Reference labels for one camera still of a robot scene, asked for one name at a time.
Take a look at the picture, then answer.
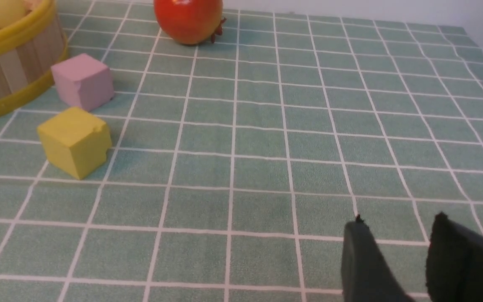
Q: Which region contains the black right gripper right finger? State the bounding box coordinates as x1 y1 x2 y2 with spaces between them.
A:
426 212 483 302

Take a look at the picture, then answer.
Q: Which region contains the green checkered tablecloth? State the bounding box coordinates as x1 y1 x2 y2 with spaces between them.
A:
0 0 483 302

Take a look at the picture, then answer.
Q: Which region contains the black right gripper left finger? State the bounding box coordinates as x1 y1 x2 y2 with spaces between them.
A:
341 215 414 302

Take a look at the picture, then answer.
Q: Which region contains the pink foam cube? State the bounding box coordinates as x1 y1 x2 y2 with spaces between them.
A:
51 53 115 112

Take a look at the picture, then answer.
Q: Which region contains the yellow bamboo steamer tray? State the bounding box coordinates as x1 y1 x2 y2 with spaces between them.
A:
0 0 69 117

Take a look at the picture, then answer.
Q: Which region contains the yellow foam cube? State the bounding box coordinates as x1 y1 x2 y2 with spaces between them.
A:
37 107 112 180

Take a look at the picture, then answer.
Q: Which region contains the red pomegranate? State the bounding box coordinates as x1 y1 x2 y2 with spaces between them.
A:
153 0 226 46

